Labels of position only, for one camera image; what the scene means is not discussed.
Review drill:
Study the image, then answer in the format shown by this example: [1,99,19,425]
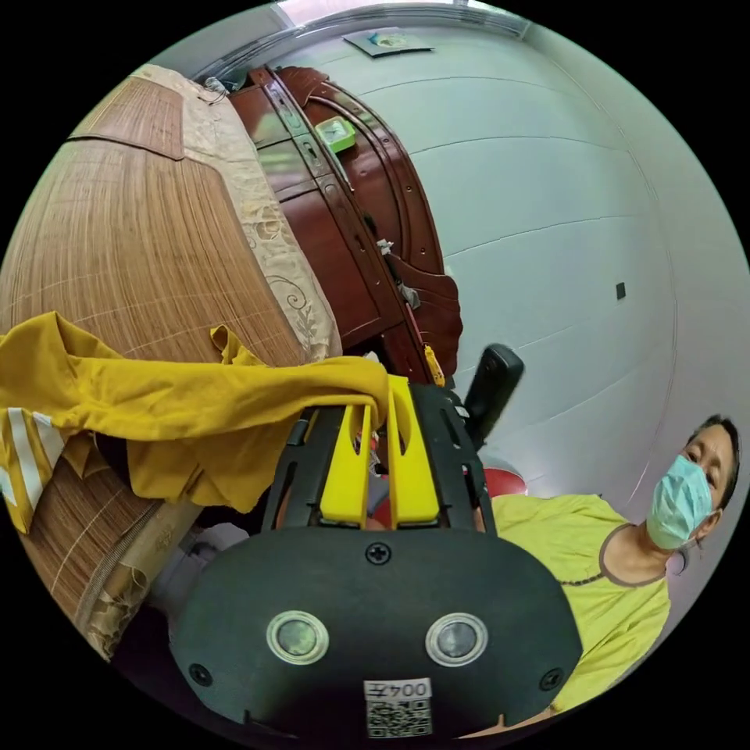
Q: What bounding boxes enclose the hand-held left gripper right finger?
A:
[386,374,441,527]

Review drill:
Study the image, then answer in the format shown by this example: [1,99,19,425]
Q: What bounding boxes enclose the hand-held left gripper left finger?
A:
[320,402,374,523]

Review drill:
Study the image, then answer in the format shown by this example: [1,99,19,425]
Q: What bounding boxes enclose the yellow t-shirt with white stripes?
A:
[0,311,391,535]

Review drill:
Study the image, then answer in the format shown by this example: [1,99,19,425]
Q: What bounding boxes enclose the person's body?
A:
[491,412,741,715]

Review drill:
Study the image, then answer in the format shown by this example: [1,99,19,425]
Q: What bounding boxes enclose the dark red wooden cupboard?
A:
[228,65,464,389]

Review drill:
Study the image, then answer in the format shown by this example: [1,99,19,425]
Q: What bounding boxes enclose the bed with woven mat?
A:
[0,62,345,663]

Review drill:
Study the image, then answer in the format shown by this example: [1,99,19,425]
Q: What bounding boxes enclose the green clock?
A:
[315,116,357,155]

